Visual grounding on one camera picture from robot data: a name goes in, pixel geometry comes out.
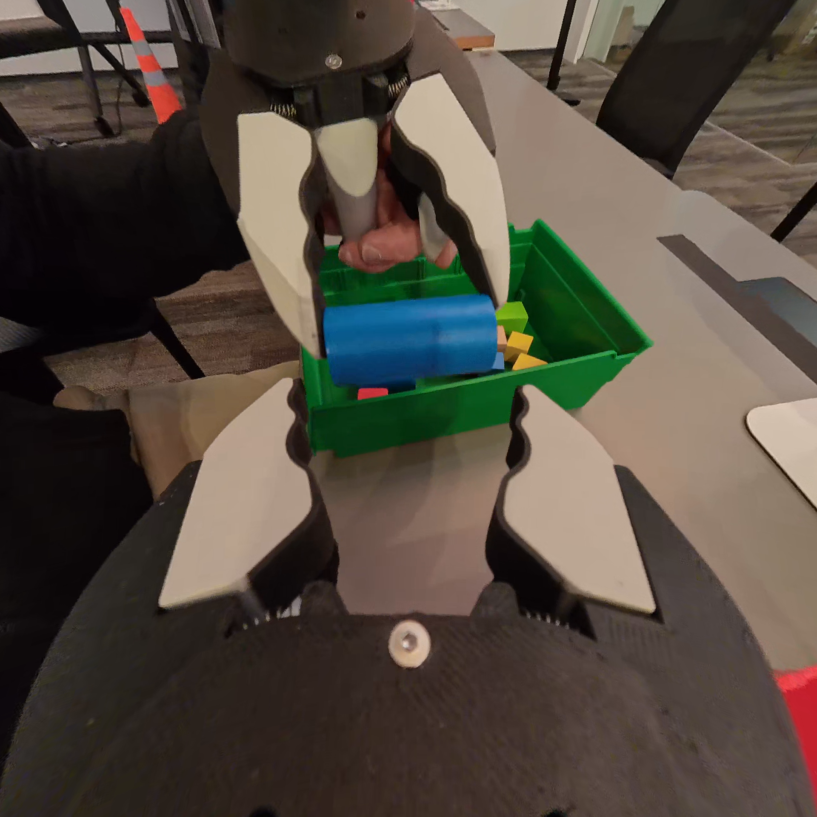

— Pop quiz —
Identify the green plastic bin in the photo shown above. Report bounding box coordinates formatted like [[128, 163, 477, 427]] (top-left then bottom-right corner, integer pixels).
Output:
[[300, 219, 654, 458]]

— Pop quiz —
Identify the black desk frame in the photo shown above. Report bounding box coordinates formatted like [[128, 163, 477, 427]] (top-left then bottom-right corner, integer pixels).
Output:
[[0, 0, 154, 138]]

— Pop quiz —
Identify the black chair leg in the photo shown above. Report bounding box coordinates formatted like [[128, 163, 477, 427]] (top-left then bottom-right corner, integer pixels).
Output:
[[143, 299, 206, 379]]

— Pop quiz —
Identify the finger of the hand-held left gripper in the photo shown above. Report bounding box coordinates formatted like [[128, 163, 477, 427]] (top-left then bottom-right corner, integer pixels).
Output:
[[388, 71, 513, 309], [236, 112, 328, 360]]

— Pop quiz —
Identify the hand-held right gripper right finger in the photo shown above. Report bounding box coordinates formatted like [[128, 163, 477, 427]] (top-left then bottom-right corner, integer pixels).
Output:
[[485, 384, 657, 615]]

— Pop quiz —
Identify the tan cloth bag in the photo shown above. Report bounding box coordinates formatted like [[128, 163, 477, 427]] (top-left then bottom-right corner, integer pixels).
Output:
[[54, 360, 307, 499]]

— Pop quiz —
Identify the black office chair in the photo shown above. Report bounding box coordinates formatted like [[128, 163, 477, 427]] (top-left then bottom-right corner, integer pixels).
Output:
[[595, 0, 799, 180]]

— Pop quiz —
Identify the blue wooden cylinder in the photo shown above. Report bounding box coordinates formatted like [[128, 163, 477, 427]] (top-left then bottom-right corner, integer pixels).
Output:
[[322, 294, 500, 388]]

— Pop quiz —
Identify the black stand leg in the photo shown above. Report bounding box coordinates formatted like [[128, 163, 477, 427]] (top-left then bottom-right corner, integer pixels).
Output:
[[770, 182, 817, 243], [546, 0, 582, 106]]

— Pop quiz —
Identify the person's left forearm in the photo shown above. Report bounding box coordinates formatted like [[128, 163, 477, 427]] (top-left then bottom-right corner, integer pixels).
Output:
[[0, 109, 253, 326]]

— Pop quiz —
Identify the red plastic object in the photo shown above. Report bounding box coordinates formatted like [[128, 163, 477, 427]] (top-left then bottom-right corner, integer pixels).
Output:
[[775, 666, 817, 776]]

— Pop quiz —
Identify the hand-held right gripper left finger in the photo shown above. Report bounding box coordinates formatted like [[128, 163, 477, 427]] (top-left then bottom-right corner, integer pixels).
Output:
[[157, 378, 339, 617]]

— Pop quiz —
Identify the wooden desk top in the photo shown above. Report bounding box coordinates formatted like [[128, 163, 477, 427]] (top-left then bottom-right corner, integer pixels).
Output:
[[440, 6, 496, 49]]

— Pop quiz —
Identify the person's black clothing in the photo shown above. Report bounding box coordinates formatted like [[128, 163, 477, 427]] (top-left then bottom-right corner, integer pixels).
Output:
[[0, 348, 154, 639]]

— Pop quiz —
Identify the person's left hand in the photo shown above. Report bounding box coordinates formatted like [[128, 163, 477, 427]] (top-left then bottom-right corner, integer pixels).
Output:
[[321, 126, 460, 274]]

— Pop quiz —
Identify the white pad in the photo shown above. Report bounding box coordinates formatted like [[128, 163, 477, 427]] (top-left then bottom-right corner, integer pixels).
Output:
[[747, 399, 817, 511]]

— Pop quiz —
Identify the orange traffic cone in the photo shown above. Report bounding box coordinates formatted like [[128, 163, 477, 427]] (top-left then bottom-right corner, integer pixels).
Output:
[[119, 6, 183, 125]]

